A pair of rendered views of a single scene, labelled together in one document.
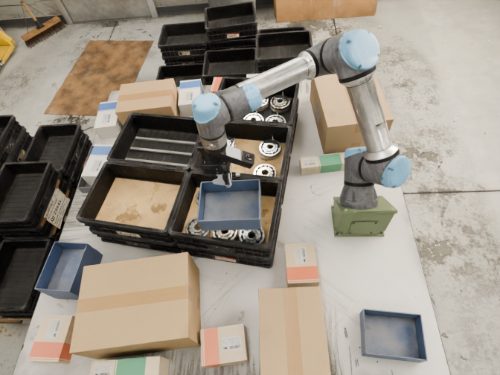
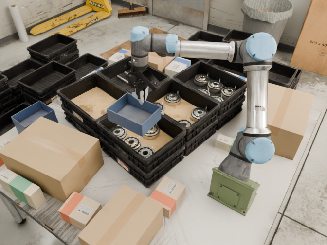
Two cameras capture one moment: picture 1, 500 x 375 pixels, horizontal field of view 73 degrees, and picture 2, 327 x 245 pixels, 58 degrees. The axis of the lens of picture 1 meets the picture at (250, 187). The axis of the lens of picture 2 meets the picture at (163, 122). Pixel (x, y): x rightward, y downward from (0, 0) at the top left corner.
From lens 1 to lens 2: 0.59 m
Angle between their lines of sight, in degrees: 21
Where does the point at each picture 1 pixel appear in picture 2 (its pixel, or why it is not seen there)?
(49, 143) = (85, 66)
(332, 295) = (175, 229)
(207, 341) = (72, 200)
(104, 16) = (172, 17)
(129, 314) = (41, 151)
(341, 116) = not seen: hidden behind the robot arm
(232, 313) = (102, 199)
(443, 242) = not seen: outside the picture
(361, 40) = (262, 39)
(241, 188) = (149, 110)
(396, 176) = (257, 152)
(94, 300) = (31, 135)
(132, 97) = not seen: hidden behind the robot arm
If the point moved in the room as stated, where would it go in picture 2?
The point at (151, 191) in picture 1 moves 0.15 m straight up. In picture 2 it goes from (109, 102) to (106, 82)
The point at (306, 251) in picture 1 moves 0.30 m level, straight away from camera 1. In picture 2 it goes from (176, 187) to (214, 155)
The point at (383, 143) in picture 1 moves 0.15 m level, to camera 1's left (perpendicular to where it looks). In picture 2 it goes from (257, 123) to (221, 113)
